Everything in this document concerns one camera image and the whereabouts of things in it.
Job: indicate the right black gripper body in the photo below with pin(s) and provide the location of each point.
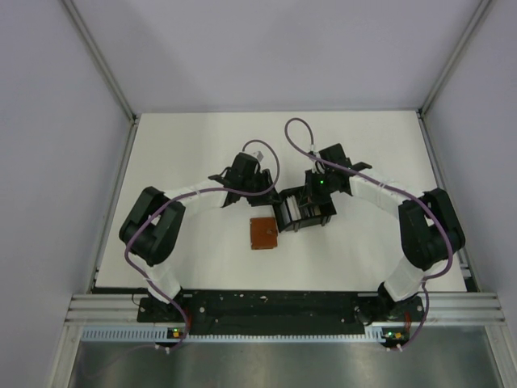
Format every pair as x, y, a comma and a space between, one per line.
320, 184

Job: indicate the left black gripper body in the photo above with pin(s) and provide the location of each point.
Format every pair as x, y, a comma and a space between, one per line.
258, 180

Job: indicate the black card rack box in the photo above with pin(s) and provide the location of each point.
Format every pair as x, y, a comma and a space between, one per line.
285, 223

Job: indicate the credit cards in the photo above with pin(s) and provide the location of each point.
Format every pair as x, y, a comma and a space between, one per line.
298, 213

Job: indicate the brown leather card holder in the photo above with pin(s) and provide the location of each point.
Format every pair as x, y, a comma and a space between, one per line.
263, 233

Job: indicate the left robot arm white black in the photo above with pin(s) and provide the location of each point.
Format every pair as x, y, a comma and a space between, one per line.
151, 229

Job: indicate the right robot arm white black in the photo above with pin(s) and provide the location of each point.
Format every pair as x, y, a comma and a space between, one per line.
430, 230

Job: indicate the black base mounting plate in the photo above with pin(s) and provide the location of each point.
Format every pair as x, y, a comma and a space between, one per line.
259, 312

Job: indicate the grey slotted cable duct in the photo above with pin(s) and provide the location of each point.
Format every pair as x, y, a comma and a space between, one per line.
167, 335

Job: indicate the aluminium front rail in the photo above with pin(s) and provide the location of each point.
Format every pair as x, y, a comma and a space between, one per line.
446, 309

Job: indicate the left aluminium frame post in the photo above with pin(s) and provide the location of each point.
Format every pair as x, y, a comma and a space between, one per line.
98, 59

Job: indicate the aluminium frame post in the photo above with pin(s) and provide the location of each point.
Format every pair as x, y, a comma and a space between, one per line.
475, 22
98, 59

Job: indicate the right aluminium frame post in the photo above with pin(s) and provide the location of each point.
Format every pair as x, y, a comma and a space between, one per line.
475, 22

